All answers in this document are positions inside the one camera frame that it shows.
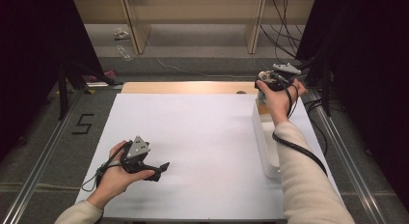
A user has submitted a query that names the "hand-held gripper cable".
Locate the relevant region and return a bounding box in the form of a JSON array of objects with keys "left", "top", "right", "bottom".
[
  {"left": 271, "top": 71, "right": 329, "bottom": 178},
  {"left": 80, "top": 140, "right": 133, "bottom": 193}
]

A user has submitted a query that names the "right hand-held gripper cable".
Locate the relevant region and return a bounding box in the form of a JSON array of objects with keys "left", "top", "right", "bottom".
[{"left": 271, "top": 71, "right": 329, "bottom": 178}]

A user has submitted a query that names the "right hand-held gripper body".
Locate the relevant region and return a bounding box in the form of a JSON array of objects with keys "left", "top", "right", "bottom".
[{"left": 254, "top": 62, "right": 303, "bottom": 93}]

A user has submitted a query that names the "black metal stand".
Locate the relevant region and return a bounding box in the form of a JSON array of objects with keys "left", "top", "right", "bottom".
[
  {"left": 57, "top": 60, "right": 123, "bottom": 121},
  {"left": 297, "top": 55, "right": 333, "bottom": 118}
]

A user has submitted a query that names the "white table mat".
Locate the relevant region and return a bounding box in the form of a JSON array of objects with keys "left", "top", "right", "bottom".
[{"left": 75, "top": 93, "right": 345, "bottom": 220}]

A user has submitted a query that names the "aluminium floor rail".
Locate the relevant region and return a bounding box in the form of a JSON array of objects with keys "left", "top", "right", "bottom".
[
  {"left": 1, "top": 88, "right": 84, "bottom": 224},
  {"left": 307, "top": 88, "right": 388, "bottom": 224}
]

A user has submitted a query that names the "bundle of black hanging cables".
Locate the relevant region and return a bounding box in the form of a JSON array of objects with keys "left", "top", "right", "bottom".
[{"left": 259, "top": 0, "right": 307, "bottom": 68}]

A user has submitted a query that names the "dark curtain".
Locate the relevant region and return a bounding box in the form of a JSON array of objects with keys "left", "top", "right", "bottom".
[
  {"left": 294, "top": 0, "right": 409, "bottom": 212},
  {"left": 0, "top": 0, "right": 104, "bottom": 162}
]

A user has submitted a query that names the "white plastic storage box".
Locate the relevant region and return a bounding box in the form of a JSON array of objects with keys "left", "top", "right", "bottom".
[{"left": 251, "top": 97, "right": 285, "bottom": 181}]

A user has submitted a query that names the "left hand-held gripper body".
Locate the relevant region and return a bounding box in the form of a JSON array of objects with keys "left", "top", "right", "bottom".
[{"left": 120, "top": 135, "right": 152, "bottom": 176}]

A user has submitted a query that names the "pink item on floor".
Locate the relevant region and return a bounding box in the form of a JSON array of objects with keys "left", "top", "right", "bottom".
[{"left": 89, "top": 69, "right": 117, "bottom": 83}]

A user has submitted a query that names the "person's right hand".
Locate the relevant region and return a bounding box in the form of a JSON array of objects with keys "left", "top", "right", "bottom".
[{"left": 256, "top": 78, "right": 309, "bottom": 127}]

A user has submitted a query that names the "left hand-held gripper cable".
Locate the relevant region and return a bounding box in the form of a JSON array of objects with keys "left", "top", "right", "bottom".
[{"left": 80, "top": 140, "right": 133, "bottom": 193}]

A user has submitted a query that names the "person's left hand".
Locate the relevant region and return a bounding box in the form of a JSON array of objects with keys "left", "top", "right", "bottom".
[{"left": 86, "top": 140, "right": 155, "bottom": 210}]

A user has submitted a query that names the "crumpled white paper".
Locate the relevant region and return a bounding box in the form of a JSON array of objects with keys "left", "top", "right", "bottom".
[{"left": 113, "top": 27, "right": 131, "bottom": 42}]

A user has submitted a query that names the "beige wooden shelf unit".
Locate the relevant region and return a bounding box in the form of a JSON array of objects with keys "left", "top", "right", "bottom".
[{"left": 72, "top": 0, "right": 315, "bottom": 55}]

